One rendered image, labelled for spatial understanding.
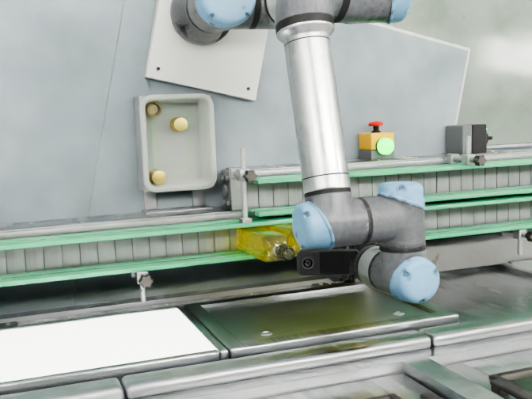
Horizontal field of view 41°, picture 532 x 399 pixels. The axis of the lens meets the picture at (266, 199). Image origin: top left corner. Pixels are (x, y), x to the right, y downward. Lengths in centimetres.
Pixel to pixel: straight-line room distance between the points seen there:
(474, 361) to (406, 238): 29
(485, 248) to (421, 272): 88
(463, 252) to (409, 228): 84
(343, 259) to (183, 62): 69
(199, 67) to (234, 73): 9
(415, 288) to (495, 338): 30
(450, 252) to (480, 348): 64
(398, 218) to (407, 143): 88
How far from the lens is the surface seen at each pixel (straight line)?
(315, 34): 114
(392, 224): 113
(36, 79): 171
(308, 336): 129
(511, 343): 139
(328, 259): 129
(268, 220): 161
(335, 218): 108
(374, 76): 195
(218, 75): 175
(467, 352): 133
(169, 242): 163
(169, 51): 173
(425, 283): 115
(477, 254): 200
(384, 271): 117
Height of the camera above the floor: 245
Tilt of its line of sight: 69 degrees down
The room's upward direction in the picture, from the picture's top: 105 degrees clockwise
